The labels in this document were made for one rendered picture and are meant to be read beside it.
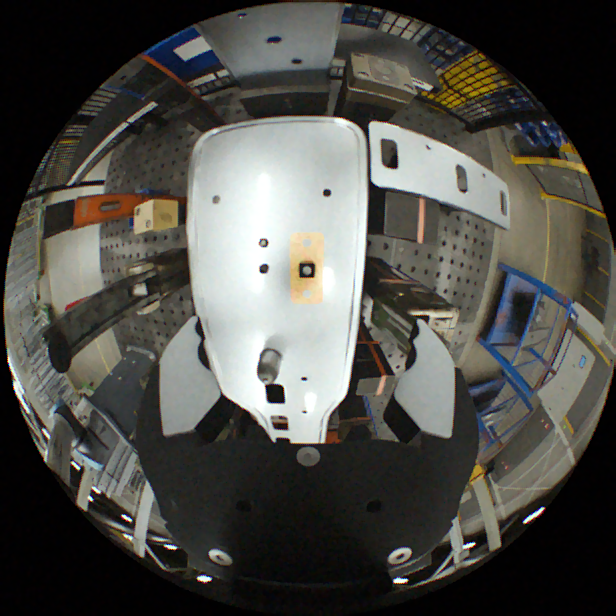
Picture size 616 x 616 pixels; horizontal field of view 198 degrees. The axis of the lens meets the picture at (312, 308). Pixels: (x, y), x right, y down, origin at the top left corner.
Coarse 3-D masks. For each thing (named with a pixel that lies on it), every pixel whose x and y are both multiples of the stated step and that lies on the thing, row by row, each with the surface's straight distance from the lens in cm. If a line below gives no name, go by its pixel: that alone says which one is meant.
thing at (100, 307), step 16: (144, 272) 25; (112, 288) 22; (80, 304) 21; (96, 304) 23; (112, 304) 24; (128, 304) 25; (144, 304) 25; (64, 320) 21; (80, 320) 22; (96, 320) 23; (112, 320) 23; (48, 336) 21; (64, 336) 22; (80, 336) 22; (96, 336) 22; (48, 352) 18; (64, 352) 18; (64, 368) 19
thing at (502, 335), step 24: (504, 264) 207; (504, 288) 203; (528, 288) 255; (552, 288) 180; (504, 312) 216; (528, 312) 251; (576, 312) 247; (480, 336) 220; (504, 336) 239; (528, 336) 216; (504, 360) 198; (528, 384) 190
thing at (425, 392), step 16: (416, 320) 12; (416, 336) 12; (432, 336) 11; (416, 352) 10; (432, 352) 10; (448, 352) 11; (416, 368) 9; (432, 368) 9; (448, 368) 10; (400, 384) 8; (416, 384) 8; (432, 384) 9; (448, 384) 9; (400, 400) 8; (416, 400) 8; (432, 400) 8; (448, 400) 8; (384, 416) 9; (400, 416) 8; (416, 416) 7; (432, 416) 8; (448, 416) 8; (400, 432) 8; (416, 432) 7; (432, 432) 7; (448, 432) 8
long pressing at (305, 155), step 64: (256, 128) 28; (320, 128) 27; (192, 192) 28; (256, 192) 24; (320, 192) 24; (192, 256) 27; (256, 256) 24; (256, 320) 27; (320, 320) 26; (256, 384) 34; (320, 384) 32
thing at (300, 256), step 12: (300, 240) 23; (312, 240) 23; (300, 252) 23; (312, 252) 23; (300, 264) 22; (312, 264) 22; (300, 276) 23; (312, 276) 23; (300, 288) 24; (312, 288) 24; (300, 300) 25; (312, 300) 25
